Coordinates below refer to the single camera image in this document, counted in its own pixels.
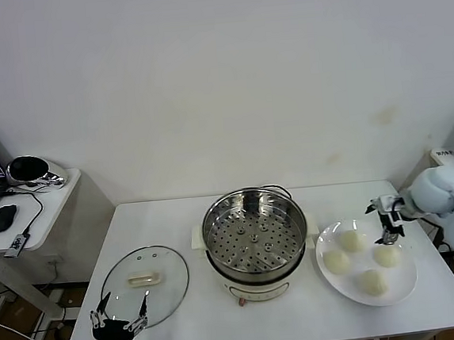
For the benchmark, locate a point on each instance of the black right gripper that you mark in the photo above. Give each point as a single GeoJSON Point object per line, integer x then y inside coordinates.
{"type": "Point", "coordinates": [392, 219]}

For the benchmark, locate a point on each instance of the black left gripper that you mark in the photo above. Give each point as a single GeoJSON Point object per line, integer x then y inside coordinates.
{"type": "Point", "coordinates": [108, 333]}

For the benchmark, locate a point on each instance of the white steamed baozi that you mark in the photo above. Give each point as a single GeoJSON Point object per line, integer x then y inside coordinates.
{"type": "Point", "coordinates": [372, 282]}
{"type": "Point", "coordinates": [337, 261]}
{"type": "Point", "coordinates": [352, 241]}
{"type": "Point", "coordinates": [386, 256]}

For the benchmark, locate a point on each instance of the light blue right robot arm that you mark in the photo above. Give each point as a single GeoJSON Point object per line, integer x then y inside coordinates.
{"type": "Point", "coordinates": [432, 196]}

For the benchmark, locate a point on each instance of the steel steamer basket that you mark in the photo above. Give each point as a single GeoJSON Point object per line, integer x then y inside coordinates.
{"type": "Point", "coordinates": [252, 231]}

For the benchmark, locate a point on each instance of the white plate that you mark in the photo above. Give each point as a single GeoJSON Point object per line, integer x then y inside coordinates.
{"type": "Point", "coordinates": [340, 287]}

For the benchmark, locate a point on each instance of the grey usb hub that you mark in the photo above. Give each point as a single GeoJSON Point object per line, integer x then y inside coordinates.
{"type": "Point", "coordinates": [15, 246]}

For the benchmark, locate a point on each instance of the cream electric cooker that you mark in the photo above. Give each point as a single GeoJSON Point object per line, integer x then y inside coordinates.
{"type": "Point", "coordinates": [257, 288]}

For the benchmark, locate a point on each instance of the black computer mouse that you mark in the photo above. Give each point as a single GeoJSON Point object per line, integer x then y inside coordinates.
{"type": "Point", "coordinates": [1, 218]}

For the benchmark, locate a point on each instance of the chrome and black device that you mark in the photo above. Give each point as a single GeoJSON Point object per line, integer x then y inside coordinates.
{"type": "Point", "coordinates": [32, 171]}

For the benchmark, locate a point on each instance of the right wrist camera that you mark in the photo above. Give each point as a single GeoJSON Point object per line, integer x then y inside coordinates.
{"type": "Point", "coordinates": [388, 203]}

